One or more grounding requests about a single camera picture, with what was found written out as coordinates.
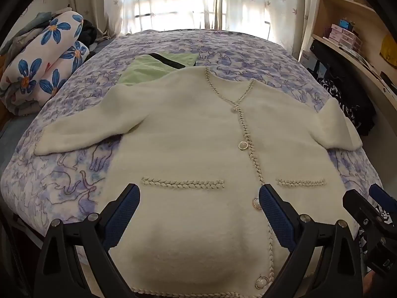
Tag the blue flower print quilt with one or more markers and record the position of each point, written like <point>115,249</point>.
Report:
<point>34,68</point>

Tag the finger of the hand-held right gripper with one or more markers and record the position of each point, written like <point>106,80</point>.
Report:
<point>363,208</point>
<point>381,195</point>

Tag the black device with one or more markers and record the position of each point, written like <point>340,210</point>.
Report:
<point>328,52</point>

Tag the light green garment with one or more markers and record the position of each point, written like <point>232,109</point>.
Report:
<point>145,71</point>

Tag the stack of pink boxes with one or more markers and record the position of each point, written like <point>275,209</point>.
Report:
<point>344,38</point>

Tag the wooden shelf unit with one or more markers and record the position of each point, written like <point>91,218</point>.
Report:
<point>369,15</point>

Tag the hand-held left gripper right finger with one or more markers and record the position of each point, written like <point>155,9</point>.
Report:
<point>276,220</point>

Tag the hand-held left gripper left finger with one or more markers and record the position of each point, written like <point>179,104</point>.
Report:
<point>124,215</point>

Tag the dark clothes pile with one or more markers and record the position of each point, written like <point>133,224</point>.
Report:
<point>90,32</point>

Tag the yellow object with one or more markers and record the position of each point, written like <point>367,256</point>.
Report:
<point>390,49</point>

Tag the white fuzzy braided-trim cardigan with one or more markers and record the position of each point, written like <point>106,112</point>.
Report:
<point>192,149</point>

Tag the white leaf-print curtain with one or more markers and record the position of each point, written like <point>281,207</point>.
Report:
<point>273,6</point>
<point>161,3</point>

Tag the small blue box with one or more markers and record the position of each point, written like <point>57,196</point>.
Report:
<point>346,24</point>

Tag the purple cat-print blanket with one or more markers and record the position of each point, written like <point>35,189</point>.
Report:
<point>248,59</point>

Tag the grey-blue cloth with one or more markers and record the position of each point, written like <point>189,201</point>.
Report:
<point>31,28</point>

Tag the white cardboard box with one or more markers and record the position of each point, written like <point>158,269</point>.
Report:
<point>307,59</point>

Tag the black and white patterned cloth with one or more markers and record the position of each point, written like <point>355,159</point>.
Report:
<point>350,105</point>

